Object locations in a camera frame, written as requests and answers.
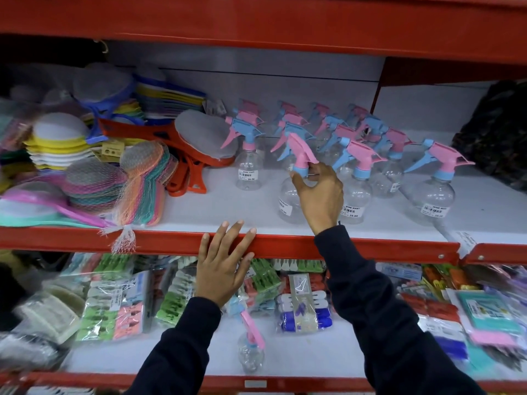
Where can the person's right hand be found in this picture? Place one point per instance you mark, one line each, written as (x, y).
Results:
(323, 201)

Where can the person's left hand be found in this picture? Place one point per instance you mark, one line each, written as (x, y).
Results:
(216, 271)

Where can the person's right thumb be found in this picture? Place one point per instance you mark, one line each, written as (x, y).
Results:
(299, 180)

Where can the person's left middle finger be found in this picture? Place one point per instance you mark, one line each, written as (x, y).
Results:
(234, 236)

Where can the person's left little finger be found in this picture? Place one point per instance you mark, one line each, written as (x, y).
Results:
(204, 246)

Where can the person's left thumb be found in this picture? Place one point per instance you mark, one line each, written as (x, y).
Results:
(247, 262)

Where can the clear spray bottle pink trigger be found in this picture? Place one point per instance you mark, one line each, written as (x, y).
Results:
(298, 150)

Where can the person's left forearm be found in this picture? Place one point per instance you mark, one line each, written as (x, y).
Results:
(181, 349)

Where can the person's right forearm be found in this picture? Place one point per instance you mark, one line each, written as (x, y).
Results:
(383, 316)

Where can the small spray bottle pink nozzle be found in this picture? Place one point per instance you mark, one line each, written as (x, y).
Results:
(250, 349)

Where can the net bag of coloured strainers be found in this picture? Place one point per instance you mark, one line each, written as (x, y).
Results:
(142, 180)

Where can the pile of clothes peg packets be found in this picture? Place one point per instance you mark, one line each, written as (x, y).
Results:
(115, 304)

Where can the white shelf edge label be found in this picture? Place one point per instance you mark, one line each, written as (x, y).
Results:
(255, 384)

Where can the group of clear spray bottles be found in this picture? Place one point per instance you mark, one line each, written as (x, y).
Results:
(436, 197)

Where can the packets of pale sponges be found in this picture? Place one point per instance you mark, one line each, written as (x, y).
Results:
(49, 314)

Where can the pink and teal strainers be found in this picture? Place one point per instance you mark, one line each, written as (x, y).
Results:
(37, 209)

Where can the white shelf price label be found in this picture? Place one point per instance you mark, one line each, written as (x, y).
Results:
(465, 242)

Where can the stack of yellow white strainers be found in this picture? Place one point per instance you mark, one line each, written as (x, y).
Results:
(57, 135)

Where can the stack of blue rimmed strainers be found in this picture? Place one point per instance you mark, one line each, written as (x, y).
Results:
(107, 90)

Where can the dark patterned cloth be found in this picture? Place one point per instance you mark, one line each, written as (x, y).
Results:
(494, 131)

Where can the red metal shelving unit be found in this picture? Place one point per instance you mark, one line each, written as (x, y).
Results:
(164, 20)

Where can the teal and pink packet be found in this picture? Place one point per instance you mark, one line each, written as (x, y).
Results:
(490, 316)

